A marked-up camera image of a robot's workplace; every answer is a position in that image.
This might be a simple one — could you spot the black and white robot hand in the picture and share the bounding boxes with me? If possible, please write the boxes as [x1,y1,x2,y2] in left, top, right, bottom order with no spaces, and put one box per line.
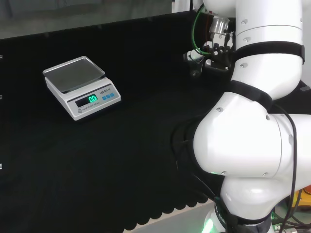
[183,33,236,74]

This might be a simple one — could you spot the small clear glass beaker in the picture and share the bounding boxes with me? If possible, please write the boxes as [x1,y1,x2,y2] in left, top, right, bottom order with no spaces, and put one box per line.
[189,59,204,78]

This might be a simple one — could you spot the black bench cloth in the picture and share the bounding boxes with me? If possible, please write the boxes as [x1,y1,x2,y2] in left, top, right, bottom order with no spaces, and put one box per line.
[0,10,311,233]

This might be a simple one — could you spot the white electronic balance steel pan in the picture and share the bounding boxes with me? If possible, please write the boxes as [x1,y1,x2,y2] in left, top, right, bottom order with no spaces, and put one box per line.
[42,56,121,121]

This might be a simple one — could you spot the yellow stop button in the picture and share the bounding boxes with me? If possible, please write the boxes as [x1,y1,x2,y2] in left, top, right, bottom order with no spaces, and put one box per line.
[290,185,311,215]

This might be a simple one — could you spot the green cable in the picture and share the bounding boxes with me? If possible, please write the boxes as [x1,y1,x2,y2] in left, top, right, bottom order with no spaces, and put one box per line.
[191,4,212,56]

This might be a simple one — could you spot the black cable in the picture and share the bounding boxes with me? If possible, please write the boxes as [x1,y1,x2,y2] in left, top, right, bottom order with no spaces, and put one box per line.
[271,103,298,233]

